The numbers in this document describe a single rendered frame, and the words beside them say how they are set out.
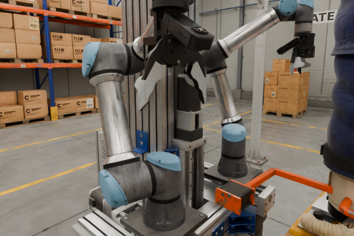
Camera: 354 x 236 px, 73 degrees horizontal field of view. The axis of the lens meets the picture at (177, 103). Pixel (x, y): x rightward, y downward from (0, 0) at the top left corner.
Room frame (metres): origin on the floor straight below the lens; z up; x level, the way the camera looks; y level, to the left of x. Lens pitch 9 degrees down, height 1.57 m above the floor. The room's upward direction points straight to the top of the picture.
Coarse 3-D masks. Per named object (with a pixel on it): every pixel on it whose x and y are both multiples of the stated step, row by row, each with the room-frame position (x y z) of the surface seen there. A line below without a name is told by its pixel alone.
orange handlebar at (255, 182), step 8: (272, 168) 0.85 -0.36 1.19; (264, 176) 0.78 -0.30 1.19; (288, 176) 0.80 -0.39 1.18; (296, 176) 0.78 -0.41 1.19; (248, 184) 0.72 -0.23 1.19; (256, 184) 0.74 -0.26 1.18; (304, 184) 0.76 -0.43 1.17; (312, 184) 0.74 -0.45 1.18; (320, 184) 0.73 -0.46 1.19; (328, 192) 0.71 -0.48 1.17; (344, 200) 0.63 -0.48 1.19; (344, 208) 0.60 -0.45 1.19; (352, 216) 0.58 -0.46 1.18
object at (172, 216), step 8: (152, 200) 0.73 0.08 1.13; (160, 200) 0.72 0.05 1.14; (168, 200) 0.72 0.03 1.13; (176, 200) 0.74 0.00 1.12; (144, 208) 0.79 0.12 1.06; (152, 208) 0.73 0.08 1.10; (160, 208) 0.72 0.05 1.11; (168, 208) 0.72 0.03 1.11; (176, 208) 0.74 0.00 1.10; (184, 208) 0.79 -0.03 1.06; (144, 216) 0.74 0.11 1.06; (152, 216) 0.72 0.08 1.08; (160, 216) 0.71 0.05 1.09; (168, 216) 0.71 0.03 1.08; (176, 216) 0.73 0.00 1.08; (184, 216) 0.76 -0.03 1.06; (152, 224) 0.71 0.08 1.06; (160, 224) 0.71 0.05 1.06; (168, 224) 0.71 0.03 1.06; (176, 224) 0.72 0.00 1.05
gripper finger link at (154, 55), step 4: (156, 44) 0.44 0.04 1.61; (160, 44) 0.44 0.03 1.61; (156, 48) 0.44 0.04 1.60; (160, 48) 0.44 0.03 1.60; (152, 52) 0.43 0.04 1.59; (156, 52) 0.44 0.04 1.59; (160, 52) 0.44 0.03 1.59; (148, 56) 0.43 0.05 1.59; (152, 56) 0.43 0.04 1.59; (156, 56) 0.44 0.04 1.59; (160, 56) 0.44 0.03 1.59; (148, 60) 0.43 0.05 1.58; (152, 60) 0.43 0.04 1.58; (156, 60) 0.44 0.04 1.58; (160, 60) 0.44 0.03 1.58; (148, 64) 0.43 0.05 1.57; (152, 64) 0.43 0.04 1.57; (144, 68) 0.43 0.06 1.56; (148, 68) 0.43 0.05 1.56; (144, 72) 0.43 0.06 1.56; (148, 72) 0.43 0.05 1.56; (144, 76) 0.42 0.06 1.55
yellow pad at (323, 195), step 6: (324, 192) 0.89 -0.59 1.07; (324, 198) 0.84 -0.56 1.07; (306, 210) 0.77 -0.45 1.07; (312, 210) 0.76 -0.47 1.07; (300, 216) 0.74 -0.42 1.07; (318, 216) 0.70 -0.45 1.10; (324, 216) 0.73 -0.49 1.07; (330, 222) 0.70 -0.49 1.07; (336, 222) 0.70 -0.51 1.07; (294, 228) 0.68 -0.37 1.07; (300, 228) 0.68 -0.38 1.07; (294, 234) 0.66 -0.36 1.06; (300, 234) 0.65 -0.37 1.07; (306, 234) 0.65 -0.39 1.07; (312, 234) 0.65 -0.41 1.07
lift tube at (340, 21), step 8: (344, 0) 0.71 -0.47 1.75; (352, 0) 0.67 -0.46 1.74; (344, 8) 0.70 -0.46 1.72; (352, 8) 0.66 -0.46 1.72; (336, 16) 0.73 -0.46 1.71; (344, 16) 0.69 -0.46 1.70; (352, 16) 0.66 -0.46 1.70; (336, 24) 0.72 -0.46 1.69; (344, 24) 0.68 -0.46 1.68; (352, 24) 0.66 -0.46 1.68; (336, 32) 0.72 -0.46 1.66; (344, 32) 0.68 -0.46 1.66; (352, 32) 0.66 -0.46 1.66; (336, 40) 0.72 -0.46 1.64; (344, 40) 0.68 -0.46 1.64; (352, 40) 0.66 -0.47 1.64; (336, 48) 0.71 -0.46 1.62; (344, 48) 0.68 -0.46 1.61; (352, 48) 0.65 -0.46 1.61
